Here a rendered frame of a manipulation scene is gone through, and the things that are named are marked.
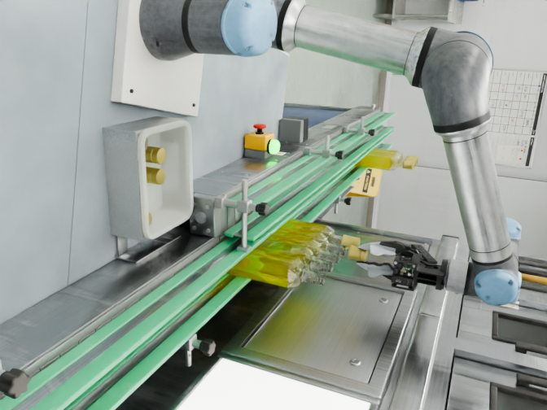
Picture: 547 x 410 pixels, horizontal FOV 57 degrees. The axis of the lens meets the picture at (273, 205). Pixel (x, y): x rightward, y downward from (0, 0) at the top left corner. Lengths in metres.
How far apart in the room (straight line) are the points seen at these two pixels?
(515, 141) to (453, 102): 6.13
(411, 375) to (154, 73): 0.81
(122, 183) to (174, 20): 0.33
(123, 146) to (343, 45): 0.47
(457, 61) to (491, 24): 6.00
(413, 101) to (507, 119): 1.18
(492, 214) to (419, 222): 6.41
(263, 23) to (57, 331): 0.65
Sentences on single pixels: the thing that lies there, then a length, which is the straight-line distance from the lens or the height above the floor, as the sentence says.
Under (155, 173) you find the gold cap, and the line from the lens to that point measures 1.06.
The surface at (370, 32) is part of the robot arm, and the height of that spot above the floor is 1.19.
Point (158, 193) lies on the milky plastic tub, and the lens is 1.15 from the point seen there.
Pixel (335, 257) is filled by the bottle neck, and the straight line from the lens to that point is 1.22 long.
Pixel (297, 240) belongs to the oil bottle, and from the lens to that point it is 1.25.
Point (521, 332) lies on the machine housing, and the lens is 1.42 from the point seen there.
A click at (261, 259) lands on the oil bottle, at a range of 1.15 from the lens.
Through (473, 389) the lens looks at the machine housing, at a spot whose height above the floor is 1.48.
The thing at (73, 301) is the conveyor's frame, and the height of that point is 0.81.
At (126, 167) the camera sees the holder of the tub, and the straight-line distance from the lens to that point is 1.00.
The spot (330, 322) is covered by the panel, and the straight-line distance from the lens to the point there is 1.22.
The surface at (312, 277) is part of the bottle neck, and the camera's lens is 1.12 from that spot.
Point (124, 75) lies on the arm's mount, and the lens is 1.02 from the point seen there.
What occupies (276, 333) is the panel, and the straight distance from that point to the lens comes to 1.17.
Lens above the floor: 1.42
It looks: 22 degrees down
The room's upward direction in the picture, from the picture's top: 100 degrees clockwise
